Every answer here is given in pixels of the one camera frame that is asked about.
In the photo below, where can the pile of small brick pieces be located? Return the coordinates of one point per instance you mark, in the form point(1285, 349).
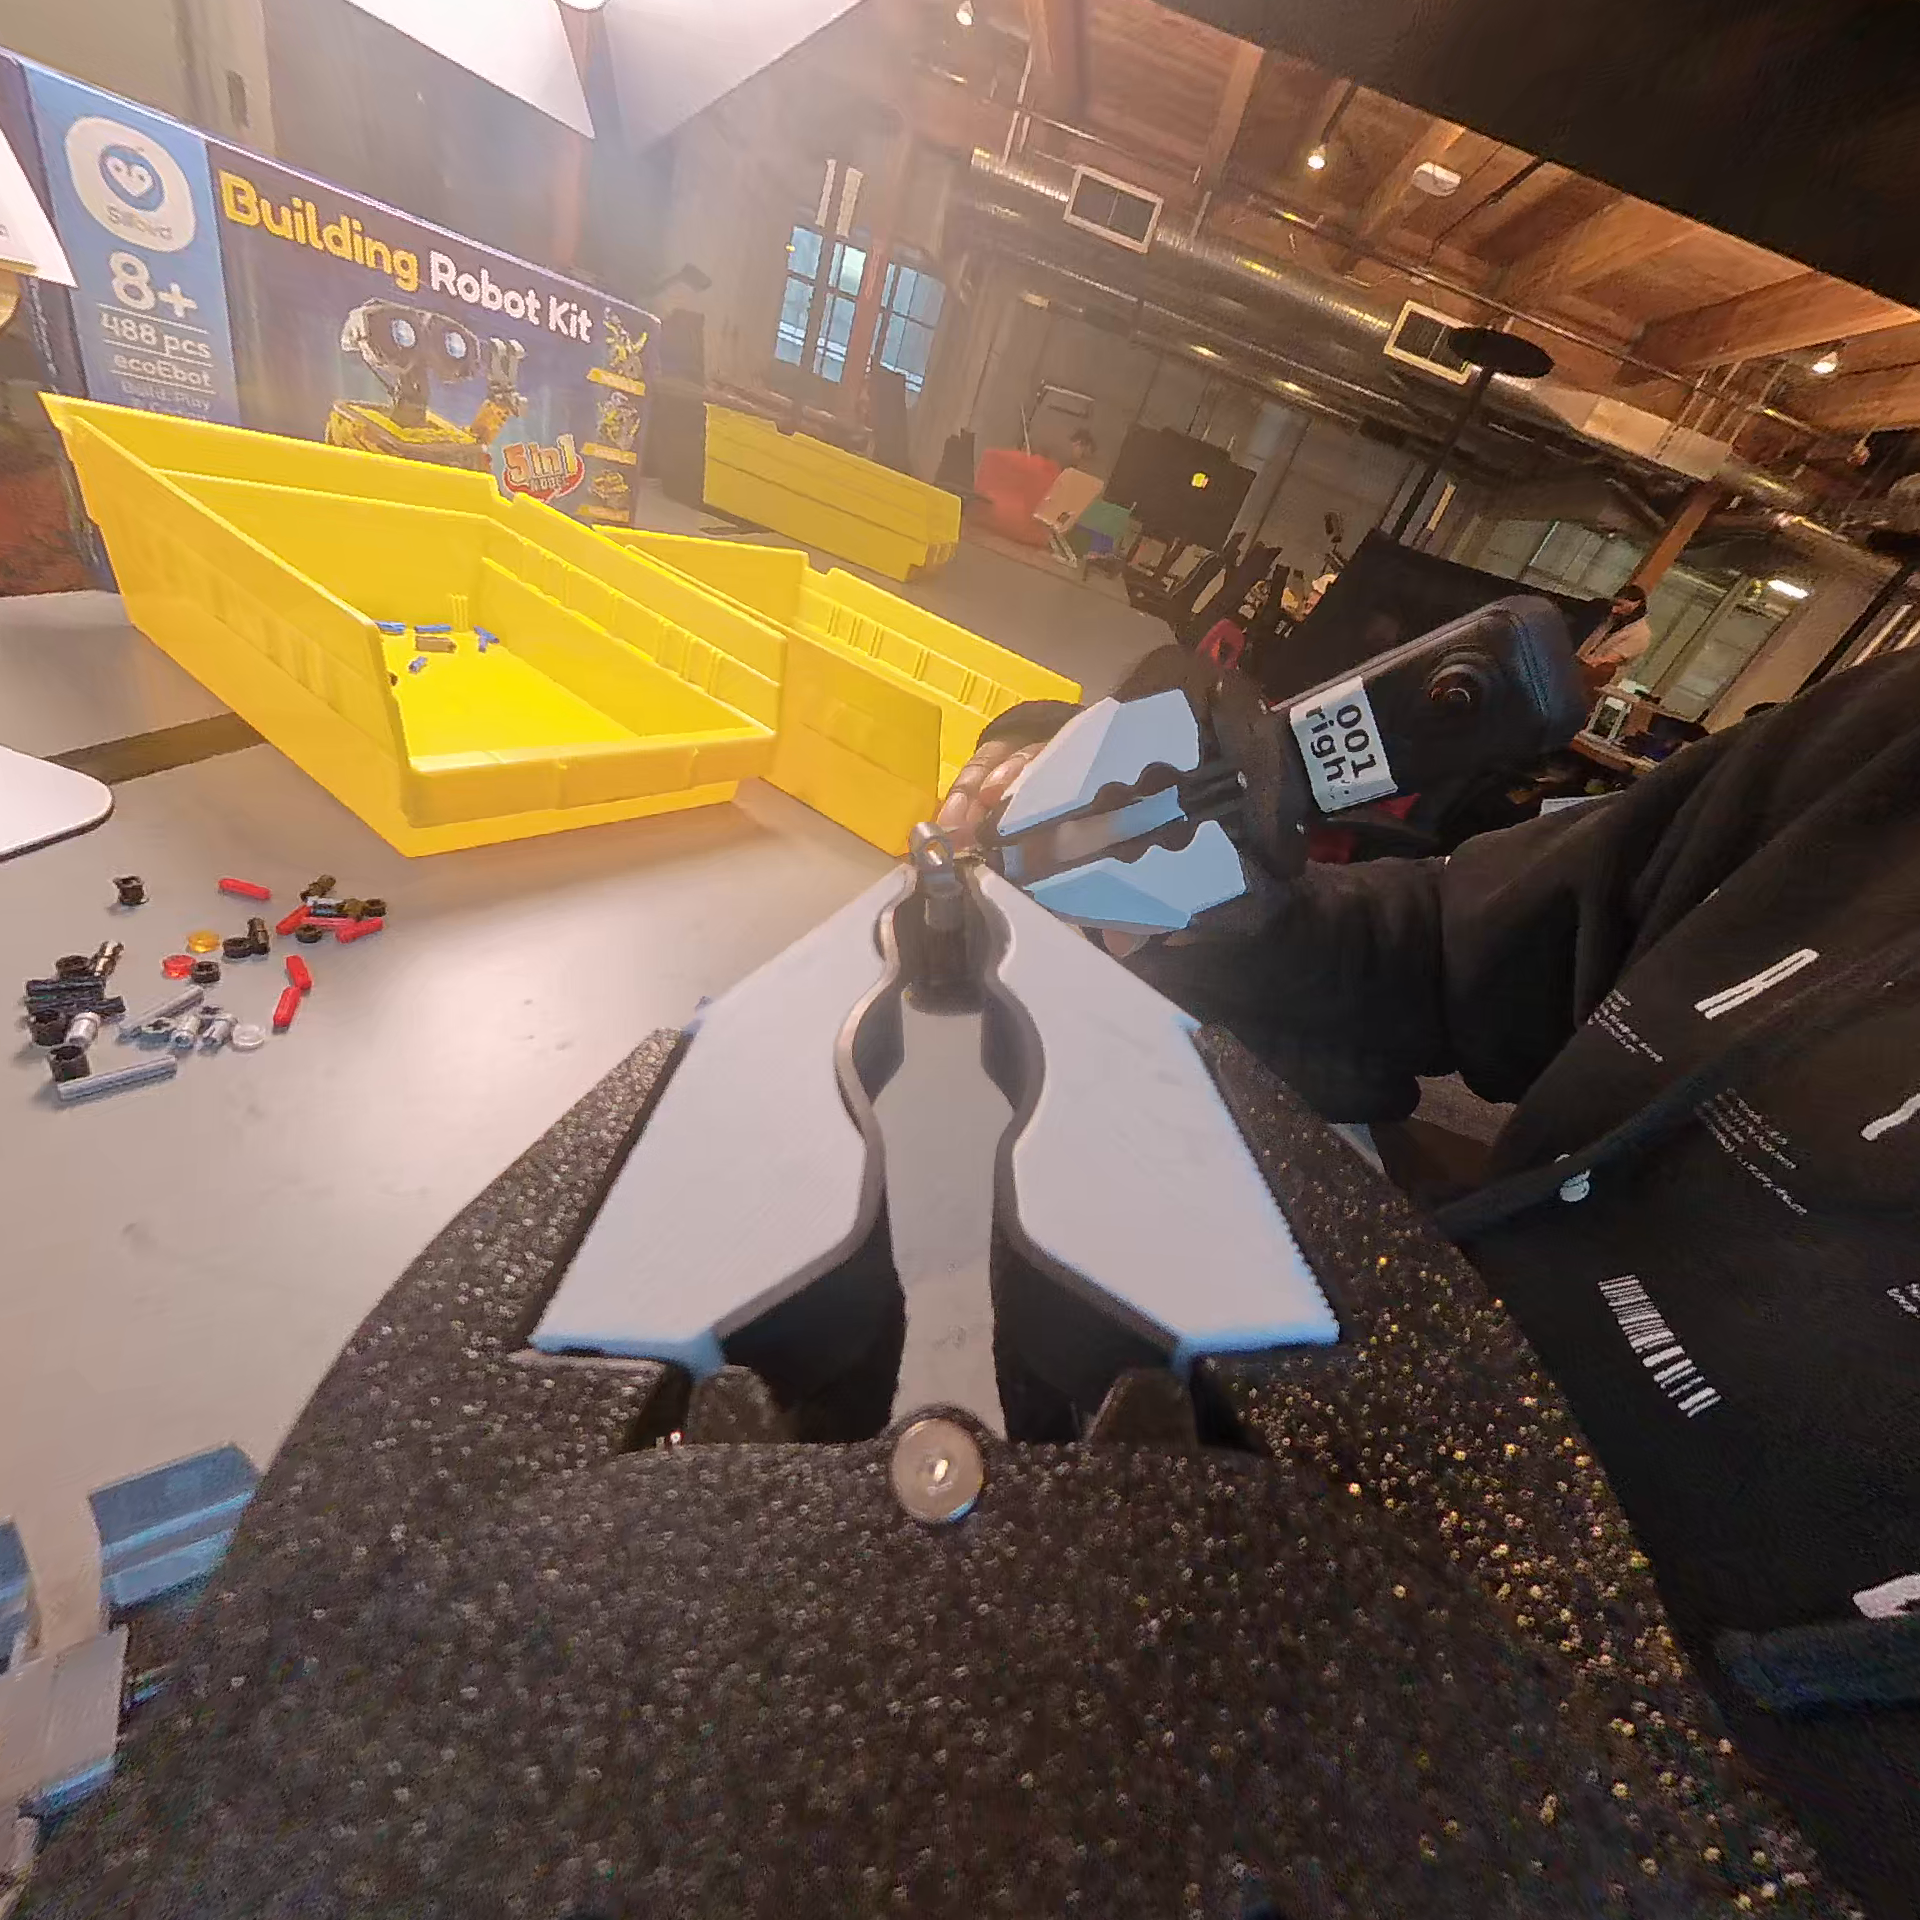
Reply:
point(180, 1019)

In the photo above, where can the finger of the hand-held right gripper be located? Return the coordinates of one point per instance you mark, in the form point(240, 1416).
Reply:
point(1102, 744)
point(1155, 884)

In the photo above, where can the person's right hand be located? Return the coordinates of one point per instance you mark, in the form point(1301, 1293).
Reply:
point(974, 796)

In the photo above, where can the person in black hoodie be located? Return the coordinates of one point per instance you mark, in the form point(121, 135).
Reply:
point(1723, 1275)

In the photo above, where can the bright light panel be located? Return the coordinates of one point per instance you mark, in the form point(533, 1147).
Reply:
point(481, 43)

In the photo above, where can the yellow storage bin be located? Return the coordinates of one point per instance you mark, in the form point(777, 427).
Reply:
point(826, 488)
point(868, 721)
point(570, 780)

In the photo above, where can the blue robot kit box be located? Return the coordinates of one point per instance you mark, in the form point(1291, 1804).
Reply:
point(299, 299)

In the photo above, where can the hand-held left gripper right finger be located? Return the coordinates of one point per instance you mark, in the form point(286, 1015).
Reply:
point(1155, 1171)

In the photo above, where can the white rounded base plate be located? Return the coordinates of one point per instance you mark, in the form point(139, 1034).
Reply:
point(43, 802)

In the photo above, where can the large paned window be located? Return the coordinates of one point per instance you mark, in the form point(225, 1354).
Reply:
point(856, 306)

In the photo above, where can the black round stand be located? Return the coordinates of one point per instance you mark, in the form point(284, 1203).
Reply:
point(1499, 352)

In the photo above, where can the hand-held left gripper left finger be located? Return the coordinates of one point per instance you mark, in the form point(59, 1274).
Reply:
point(721, 1171)

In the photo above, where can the cluster of blue brick pins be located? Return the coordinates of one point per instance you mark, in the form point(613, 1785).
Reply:
point(435, 639)

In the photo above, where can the grey desk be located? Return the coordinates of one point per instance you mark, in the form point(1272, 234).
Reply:
point(374, 1171)

